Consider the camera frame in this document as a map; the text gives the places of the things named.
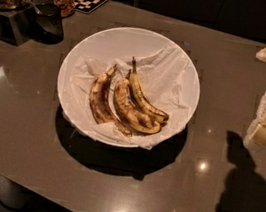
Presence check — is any yellow spotted banana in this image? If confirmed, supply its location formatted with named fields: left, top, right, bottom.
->
left=128, top=57, right=169, bottom=124

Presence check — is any middle brown spotted banana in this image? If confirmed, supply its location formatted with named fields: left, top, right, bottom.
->
left=113, top=77, right=162, bottom=134

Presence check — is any brown spotted banana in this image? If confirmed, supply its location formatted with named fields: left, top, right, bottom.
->
left=89, top=65, right=132, bottom=137
left=113, top=77, right=162, bottom=134

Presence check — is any white bowl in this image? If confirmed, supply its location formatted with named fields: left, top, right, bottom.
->
left=48, top=15, right=210, bottom=160

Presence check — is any left brown spotted banana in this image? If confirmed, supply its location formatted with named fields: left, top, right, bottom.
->
left=89, top=65, right=132, bottom=137

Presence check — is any white paper towel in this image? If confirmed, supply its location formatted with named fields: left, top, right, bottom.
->
left=56, top=28, right=201, bottom=157

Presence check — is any black white marker tag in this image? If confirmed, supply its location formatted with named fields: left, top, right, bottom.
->
left=74, top=0, right=108, bottom=14

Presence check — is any dark stand block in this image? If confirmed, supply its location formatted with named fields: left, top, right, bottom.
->
left=0, top=9, right=31, bottom=46

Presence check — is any black scoop with handle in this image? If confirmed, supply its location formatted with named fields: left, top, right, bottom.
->
left=25, top=0, right=64, bottom=45

